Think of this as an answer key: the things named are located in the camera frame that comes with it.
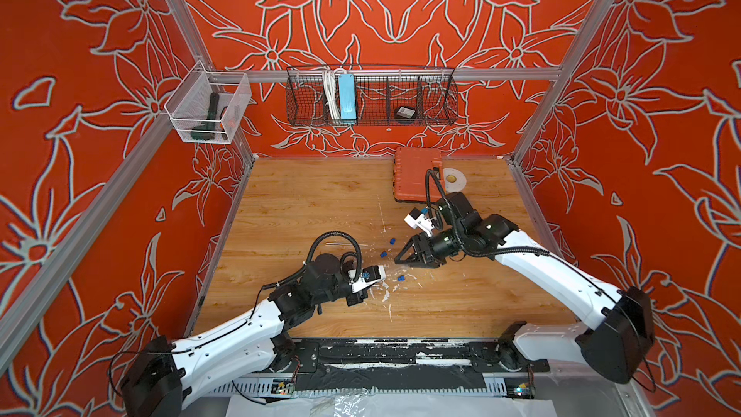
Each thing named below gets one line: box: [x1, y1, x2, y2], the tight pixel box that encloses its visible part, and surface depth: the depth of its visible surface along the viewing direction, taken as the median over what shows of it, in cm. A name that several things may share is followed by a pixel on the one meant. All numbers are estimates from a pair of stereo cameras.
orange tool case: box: [393, 146, 443, 202], surface depth 113 cm
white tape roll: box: [442, 166, 467, 195], surface depth 113 cm
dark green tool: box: [190, 92, 220, 141], surface depth 83 cm
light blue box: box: [337, 73, 357, 121], surface depth 91 cm
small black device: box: [395, 105, 416, 122], surface depth 97 cm
